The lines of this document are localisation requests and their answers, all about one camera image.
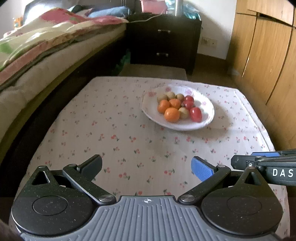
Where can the dark wooden nightstand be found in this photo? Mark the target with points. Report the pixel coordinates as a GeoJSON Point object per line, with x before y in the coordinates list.
{"type": "Point", "coordinates": [163, 40]}

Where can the small beige fruit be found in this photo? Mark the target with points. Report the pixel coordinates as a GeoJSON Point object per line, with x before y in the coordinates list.
{"type": "Point", "coordinates": [184, 113]}

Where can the white floral plate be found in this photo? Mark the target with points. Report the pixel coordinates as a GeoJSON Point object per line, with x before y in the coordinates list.
{"type": "Point", "coordinates": [149, 106]}

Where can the brown stool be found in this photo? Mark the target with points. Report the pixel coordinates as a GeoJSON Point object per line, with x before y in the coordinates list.
{"type": "Point", "coordinates": [153, 71]}

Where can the pale round fruit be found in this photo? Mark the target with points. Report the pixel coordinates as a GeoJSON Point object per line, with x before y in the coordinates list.
{"type": "Point", "coordinates": [180, 97]}

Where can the wooden wardrobe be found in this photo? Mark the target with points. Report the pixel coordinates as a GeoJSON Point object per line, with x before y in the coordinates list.
{"type": "Point", "coordinates": [261, 60]}

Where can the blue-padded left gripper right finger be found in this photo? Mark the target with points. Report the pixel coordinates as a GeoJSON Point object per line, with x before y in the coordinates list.
{"type": "Point", "coordinates": [211, 177]}

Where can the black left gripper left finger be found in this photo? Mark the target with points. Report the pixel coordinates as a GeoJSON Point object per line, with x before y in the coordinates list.
{"type": "Point", "coordinates": [81, 176]}

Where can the brown round fruit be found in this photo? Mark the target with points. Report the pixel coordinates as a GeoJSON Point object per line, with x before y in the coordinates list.
{"type": "Point", "coordinates": [170, 95]}
{"type": "Point", "coordinates": [162, 97]}

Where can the floral blanket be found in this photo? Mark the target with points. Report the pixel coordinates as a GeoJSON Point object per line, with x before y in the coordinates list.
{"type": "Point", "coordinates": [51, 31]}

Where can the bed with beige mattress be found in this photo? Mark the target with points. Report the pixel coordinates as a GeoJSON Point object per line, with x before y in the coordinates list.
{"type": "Point", "coordinates": [38, 77]}

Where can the orange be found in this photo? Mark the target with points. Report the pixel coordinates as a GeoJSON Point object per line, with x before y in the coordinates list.
{"type": "Point", "coordinates": [163, 106]}
{"type": "Point", "coordinates": [172, 115]}
{"type": "Point", "coordinates": [175, 103]}

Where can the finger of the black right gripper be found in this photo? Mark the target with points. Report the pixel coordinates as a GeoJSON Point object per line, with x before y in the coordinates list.
{"type": "Point", "coordinates": [241, 162]}

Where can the wall power socket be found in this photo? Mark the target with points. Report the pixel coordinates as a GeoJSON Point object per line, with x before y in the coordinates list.
{"type": "Point", "coordinates": [209, 42]}

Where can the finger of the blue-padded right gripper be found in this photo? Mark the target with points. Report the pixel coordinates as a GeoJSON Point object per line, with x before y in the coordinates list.
{"type": "Point", "coordinates": [275, 154]}

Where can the small red tomato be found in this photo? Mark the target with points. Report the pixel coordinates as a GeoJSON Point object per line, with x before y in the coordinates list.
{"type": "Point", "coordinates": [189, 98]}

